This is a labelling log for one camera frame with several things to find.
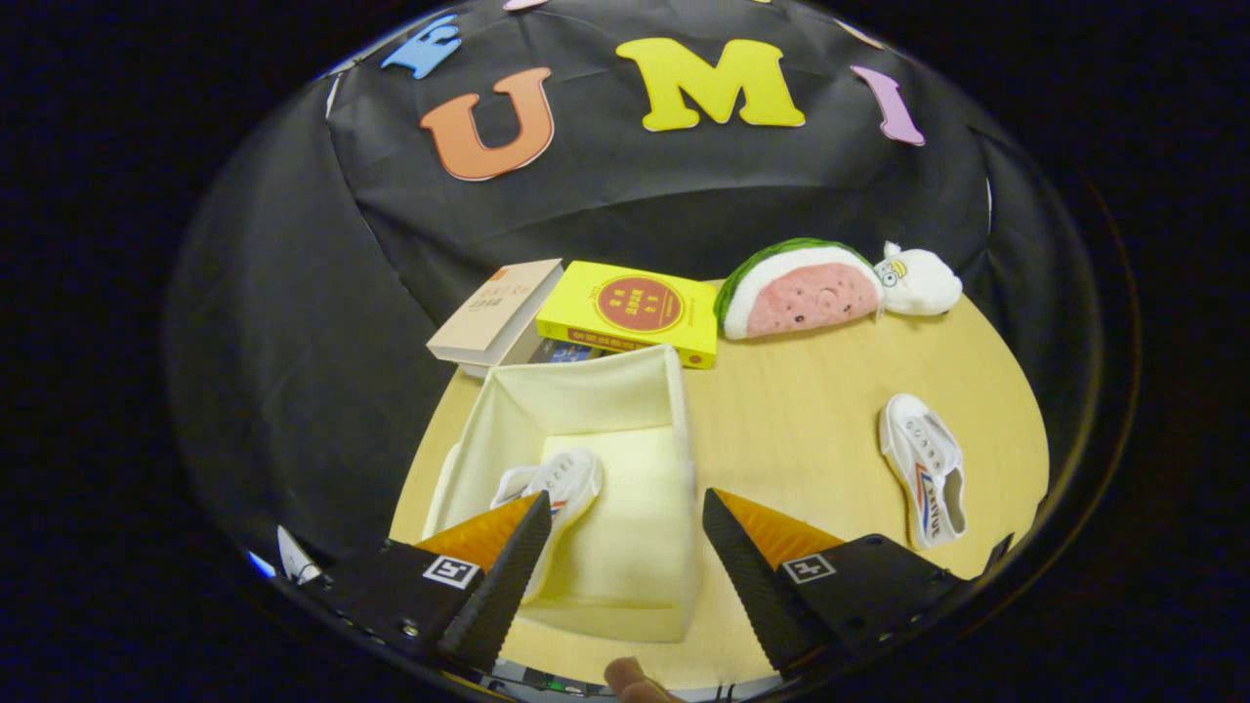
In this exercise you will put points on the white canvas shoe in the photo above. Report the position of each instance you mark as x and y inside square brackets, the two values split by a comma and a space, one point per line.
[571, 478]
[923, 459]

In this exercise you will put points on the watermelon slice plush toy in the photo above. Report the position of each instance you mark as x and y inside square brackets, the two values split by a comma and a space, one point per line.
[801, 298]

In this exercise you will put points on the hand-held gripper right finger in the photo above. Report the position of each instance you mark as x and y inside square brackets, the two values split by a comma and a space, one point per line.
[752, 586]

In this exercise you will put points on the blue book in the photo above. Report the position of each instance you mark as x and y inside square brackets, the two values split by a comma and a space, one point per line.
[566, 351]

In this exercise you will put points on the yellow book with red circle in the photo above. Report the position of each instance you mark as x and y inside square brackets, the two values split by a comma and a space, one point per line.
[586, 303]

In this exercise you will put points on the black backdrop cloth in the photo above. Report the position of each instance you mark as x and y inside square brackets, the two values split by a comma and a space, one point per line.
[605, 195]

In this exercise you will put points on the cream fabric storage box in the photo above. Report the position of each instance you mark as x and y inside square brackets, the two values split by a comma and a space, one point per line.
[625, 547]

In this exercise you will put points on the beige book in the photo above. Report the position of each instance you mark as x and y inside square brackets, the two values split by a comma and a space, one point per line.
[488, 312]

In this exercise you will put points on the white plush toy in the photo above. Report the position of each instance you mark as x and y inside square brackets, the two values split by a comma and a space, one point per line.
[928, 283]

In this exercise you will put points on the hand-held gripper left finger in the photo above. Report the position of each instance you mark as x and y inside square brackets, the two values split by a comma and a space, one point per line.
[508, 586]

